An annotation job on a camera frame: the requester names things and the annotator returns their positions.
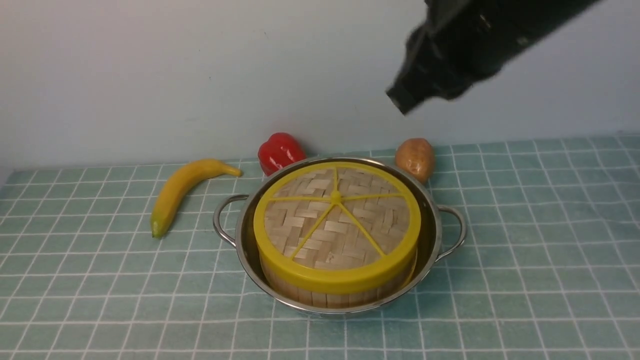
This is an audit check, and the bamboo steamer basket yellow rim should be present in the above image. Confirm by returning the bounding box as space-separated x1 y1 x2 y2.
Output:
260 251 418 310

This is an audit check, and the brown potato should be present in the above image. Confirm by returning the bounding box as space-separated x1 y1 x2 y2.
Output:
394 137 436 184

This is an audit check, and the yellow banana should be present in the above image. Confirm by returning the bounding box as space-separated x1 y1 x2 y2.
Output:
150 158 243 239

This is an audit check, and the stainless steel pot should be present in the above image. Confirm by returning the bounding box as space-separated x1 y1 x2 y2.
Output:
212 156 467 317

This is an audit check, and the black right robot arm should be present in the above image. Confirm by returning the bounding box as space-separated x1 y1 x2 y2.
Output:
386 0 595 115

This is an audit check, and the red bell pepper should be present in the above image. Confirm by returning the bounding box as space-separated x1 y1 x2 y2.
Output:
257 132 307 177

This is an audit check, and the green checkered tablecloth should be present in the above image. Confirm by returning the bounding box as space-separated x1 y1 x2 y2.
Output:
0 136 640 360

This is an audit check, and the woven bamboo steamer lid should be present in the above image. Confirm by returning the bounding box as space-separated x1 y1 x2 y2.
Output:
253 161 422 295

